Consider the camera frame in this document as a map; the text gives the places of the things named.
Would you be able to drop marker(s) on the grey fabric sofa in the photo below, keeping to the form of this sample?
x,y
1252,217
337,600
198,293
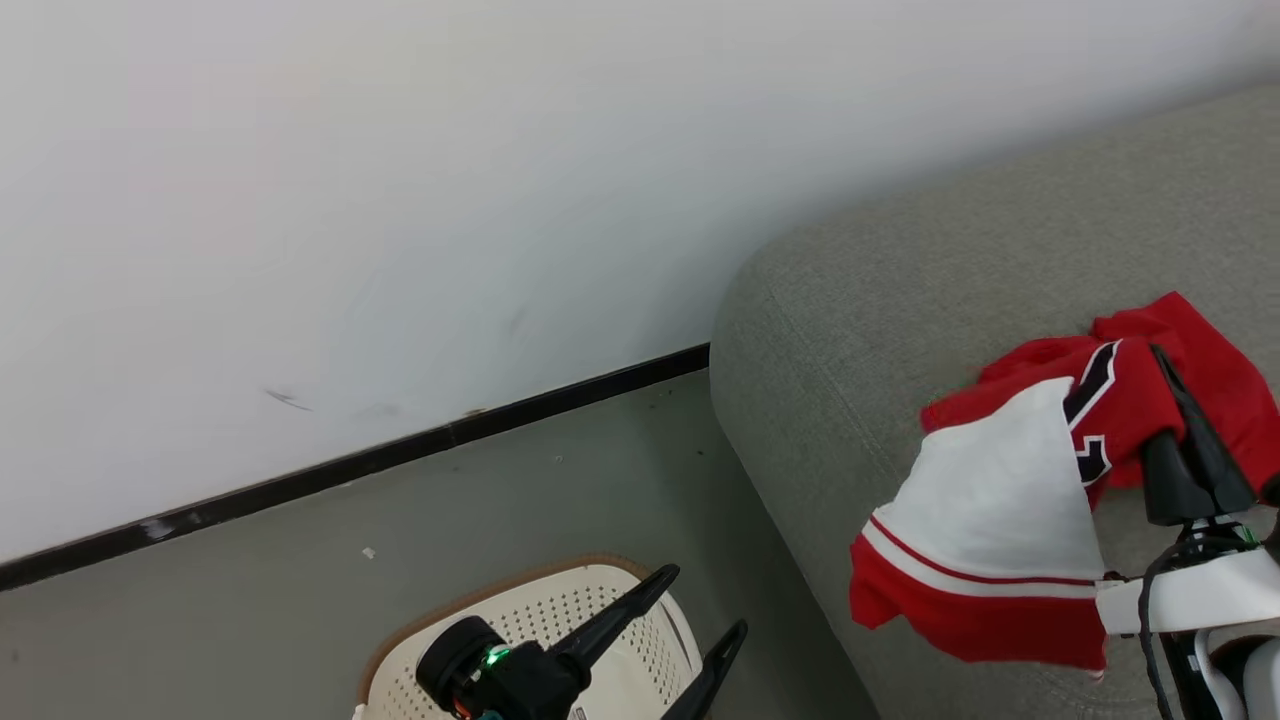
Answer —
x,y
880,330

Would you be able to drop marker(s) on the beige perforated plastic laundry basket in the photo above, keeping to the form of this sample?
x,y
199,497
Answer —
x,y
600,610

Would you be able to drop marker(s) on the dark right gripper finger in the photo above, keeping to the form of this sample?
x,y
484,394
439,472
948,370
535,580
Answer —
x,y
1210,440
1175,480

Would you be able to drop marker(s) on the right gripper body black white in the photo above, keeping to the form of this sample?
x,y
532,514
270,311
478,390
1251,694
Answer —
x,y
1200,590

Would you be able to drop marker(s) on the black wall baseboard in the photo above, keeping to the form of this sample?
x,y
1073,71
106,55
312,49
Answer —
x,y
350,468

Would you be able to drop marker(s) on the red and white jersey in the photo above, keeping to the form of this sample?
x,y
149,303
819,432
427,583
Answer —
x,y
1000,520

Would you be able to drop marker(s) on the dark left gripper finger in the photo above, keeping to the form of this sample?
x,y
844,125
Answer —
x,y
712,675
615,615

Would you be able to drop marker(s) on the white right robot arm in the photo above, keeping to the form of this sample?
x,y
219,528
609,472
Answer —
x,y
1240,680

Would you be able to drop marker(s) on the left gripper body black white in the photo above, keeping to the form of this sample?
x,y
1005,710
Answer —
x,y
500,675

